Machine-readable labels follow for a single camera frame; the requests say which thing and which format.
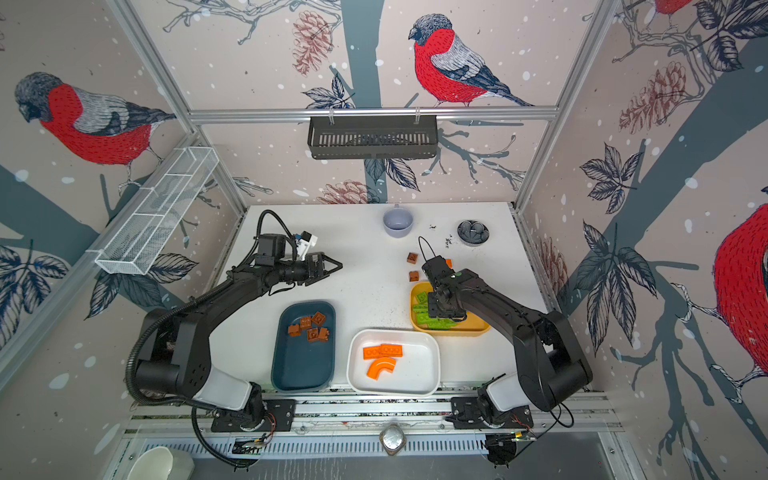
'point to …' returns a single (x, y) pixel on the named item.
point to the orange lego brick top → (391, 350)
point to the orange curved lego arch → (379, 365)
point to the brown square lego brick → (323, 334)
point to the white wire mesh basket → (147, 228)
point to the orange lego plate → (375, 352)
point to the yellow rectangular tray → (468, 325)
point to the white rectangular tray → (416, 373)
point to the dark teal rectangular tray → (301, 366)
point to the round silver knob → (393, 439)
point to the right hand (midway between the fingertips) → (438, 312)
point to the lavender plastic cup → (397, 221)
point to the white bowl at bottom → (163, 463)
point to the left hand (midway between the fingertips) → (333, 269)
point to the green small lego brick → (422, 298)
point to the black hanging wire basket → (356, 137)
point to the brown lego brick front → (318, 318)
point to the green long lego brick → (440, 323)
